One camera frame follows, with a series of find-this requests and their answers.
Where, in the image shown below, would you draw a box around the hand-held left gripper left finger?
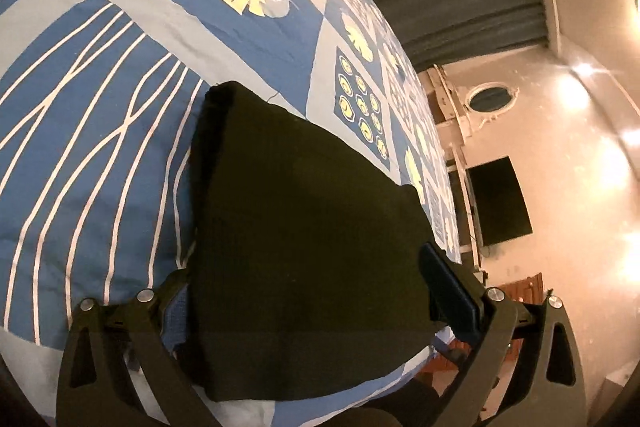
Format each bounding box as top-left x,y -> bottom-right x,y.
57,269 -> 221,427

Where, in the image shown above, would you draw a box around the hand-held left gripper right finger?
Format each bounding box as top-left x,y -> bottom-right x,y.
419,242 -> 588,427

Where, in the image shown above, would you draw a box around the black pants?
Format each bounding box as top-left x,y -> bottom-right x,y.
191,81 -> 438,403

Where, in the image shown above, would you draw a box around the brown wooden cabinet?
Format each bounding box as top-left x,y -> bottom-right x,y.
500,273 -> 545,308

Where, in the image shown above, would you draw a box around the white television stand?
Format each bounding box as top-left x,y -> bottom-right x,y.
446,146 -> 485,269

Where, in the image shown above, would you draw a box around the black television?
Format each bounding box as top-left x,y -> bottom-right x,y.
467,157 -> 532,248

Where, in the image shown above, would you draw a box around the blue patterned bedspread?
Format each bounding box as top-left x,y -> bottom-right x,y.
0,0 -> 463,427

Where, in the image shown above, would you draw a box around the oval wall mirror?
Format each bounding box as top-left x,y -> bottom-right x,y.
426,64 -> 521,142

